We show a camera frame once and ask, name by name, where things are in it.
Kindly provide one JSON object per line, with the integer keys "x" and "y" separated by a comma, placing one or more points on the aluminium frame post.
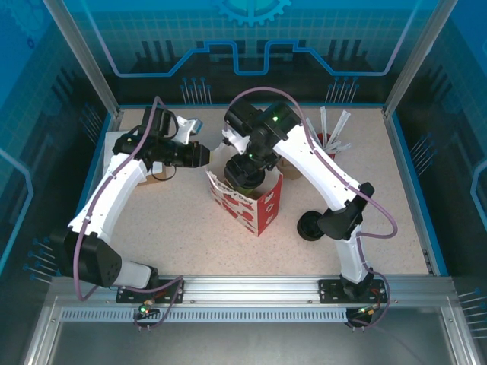
{"x": 89, "y": 64}
{"x": 415, "y": 57}

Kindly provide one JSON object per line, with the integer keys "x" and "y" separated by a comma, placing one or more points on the aluminium frame beam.
{"x": 42, "y": 334}
{"x": 458, "y": 334}

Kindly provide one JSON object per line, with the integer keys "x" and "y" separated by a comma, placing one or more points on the white wrapped straw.
{"x": 339, "y": 147}
{"x": 310, "y": 125}
{"x": 322, "y": 119}
{"x": 326, "y": 121}
{"x": 340, "y": 124}

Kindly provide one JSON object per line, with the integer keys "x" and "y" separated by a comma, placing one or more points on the black cup lid stack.
{"x": 308, "y": 228}

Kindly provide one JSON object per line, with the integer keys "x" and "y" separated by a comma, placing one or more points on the grey metal bracket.
{"x": 427, "y": 260}

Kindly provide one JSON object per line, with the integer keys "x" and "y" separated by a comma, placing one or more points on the small LED circuit board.
{"x": 144, "y": 310}
{"x": 365, "y": 311}

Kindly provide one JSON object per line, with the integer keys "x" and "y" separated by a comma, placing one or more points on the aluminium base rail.
{"x": 247, "y": 291}

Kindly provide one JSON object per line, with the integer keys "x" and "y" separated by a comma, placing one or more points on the red and white paper bag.
{"x": 268, "y": 213}

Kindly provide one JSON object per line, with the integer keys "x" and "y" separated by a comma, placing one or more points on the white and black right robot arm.
{"x": 316, "y": 167}

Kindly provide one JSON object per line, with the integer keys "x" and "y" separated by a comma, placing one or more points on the brown pulp cup carrier stack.
{"x": 290, "y": 171}

